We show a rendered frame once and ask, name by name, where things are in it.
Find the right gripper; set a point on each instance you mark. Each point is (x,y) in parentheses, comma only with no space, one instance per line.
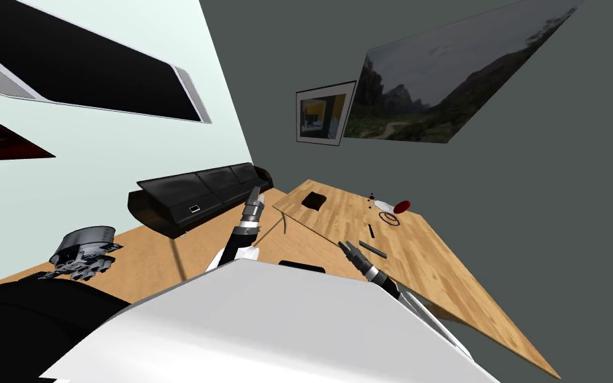
(362,261)

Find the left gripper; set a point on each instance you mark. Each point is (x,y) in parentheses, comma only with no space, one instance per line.
(256,203)

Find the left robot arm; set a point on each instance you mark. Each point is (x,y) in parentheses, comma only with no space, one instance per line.
(234,247)

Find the dark grey bar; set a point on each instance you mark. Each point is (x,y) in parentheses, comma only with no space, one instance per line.
(373,249)

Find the small black stick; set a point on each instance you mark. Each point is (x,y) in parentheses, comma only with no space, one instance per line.
(371,231)

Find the white flat object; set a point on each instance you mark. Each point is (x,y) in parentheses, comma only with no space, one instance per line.
(383,205)

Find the black sofa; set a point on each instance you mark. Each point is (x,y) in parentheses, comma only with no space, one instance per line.
(200,197)

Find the black square block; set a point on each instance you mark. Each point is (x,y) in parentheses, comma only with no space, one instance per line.
(314,200)

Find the red round object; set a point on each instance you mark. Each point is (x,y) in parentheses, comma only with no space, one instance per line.
(402,206)

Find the light wooden table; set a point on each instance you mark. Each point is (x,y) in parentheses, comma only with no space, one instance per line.
(434,266)

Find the white framed picture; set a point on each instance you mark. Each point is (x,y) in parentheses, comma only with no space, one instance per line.
(323,114)

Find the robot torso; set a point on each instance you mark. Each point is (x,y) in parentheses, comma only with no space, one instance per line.
(264,330)

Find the large landscape picture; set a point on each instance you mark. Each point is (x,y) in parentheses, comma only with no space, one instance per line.
(445,80)

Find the black wall television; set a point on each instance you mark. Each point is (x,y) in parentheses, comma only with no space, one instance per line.
(83,64)

